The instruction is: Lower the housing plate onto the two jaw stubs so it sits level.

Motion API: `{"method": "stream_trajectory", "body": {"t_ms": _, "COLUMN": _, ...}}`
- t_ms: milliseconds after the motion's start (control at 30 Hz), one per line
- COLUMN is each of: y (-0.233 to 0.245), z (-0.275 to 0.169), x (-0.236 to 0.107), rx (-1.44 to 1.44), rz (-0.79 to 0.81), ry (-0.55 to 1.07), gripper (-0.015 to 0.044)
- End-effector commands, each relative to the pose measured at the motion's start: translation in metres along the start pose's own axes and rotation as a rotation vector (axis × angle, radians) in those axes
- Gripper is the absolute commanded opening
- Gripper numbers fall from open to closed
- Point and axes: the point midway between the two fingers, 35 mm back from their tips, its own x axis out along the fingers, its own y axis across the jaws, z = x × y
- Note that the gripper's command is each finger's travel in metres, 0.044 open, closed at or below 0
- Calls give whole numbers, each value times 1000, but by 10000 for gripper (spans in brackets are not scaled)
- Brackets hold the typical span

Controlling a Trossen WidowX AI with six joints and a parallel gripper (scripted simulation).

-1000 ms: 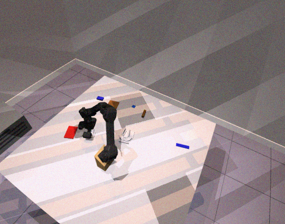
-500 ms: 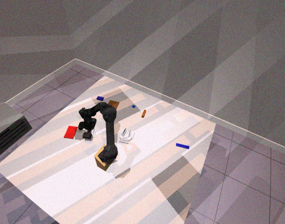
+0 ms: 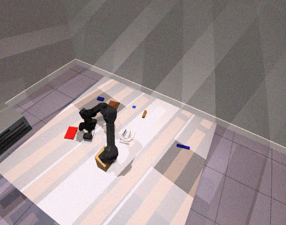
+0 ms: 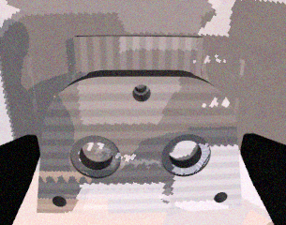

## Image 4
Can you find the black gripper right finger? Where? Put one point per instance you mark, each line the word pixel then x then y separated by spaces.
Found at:
pixel 265 161

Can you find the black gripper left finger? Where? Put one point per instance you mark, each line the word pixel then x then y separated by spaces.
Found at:
pixel 18 161

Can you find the grey metal plate with two round holes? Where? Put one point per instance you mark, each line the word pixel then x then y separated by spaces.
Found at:
pixel 140 125

